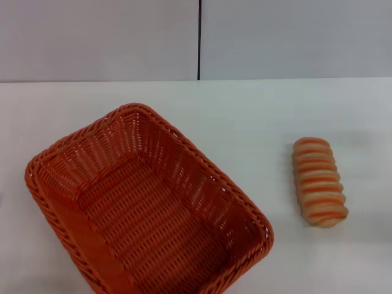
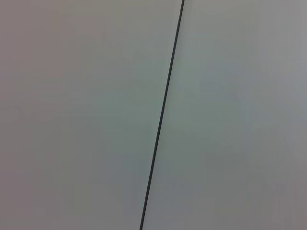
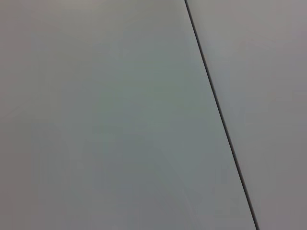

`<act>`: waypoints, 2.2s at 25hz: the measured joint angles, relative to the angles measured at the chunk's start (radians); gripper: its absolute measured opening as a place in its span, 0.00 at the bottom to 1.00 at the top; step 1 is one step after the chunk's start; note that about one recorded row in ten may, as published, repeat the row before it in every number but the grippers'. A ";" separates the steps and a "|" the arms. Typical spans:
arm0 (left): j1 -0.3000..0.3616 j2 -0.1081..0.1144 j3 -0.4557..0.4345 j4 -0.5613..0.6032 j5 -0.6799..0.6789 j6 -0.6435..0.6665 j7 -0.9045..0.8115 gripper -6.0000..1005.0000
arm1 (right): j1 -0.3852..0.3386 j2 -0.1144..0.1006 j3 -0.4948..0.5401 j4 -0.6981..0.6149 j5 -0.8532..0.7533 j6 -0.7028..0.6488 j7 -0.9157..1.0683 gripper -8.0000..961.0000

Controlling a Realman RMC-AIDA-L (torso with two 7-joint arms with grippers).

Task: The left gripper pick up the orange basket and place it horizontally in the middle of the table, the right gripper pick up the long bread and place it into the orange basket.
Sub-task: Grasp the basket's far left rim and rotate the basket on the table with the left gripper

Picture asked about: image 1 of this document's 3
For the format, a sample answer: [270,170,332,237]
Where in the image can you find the orange striped bread roll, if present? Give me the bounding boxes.
[292,137,349,228]

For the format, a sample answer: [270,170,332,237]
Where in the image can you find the orange woven plastic basket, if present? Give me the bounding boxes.
[24,102,275,294]

